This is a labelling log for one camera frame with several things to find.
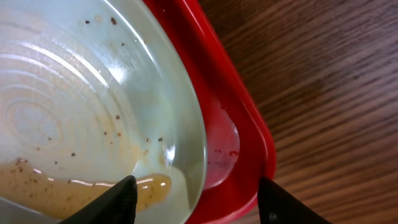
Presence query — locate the white plate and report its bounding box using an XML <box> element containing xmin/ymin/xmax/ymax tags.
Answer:
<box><xmin>1</xmin><ymin>0</ymin><xmax>207</xmax><ymax>223</ymax></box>

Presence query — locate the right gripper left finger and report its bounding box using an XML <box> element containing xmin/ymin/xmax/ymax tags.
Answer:
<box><xmin>59</xmin><ymin>175</ymin><xmax>137</xmax><ymax>224</ymax></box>

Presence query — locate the red plastic tray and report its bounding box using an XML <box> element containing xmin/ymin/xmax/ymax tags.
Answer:
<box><xmin>145</xmin><ymin>0</ymin><xmax>277</xmax><ymax>223</ymax></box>

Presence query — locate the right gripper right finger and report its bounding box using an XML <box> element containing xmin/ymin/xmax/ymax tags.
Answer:
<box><xmin>257</xmin><ymin>177</ymin><xmax>330</xmax><ymax>224</ymax></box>

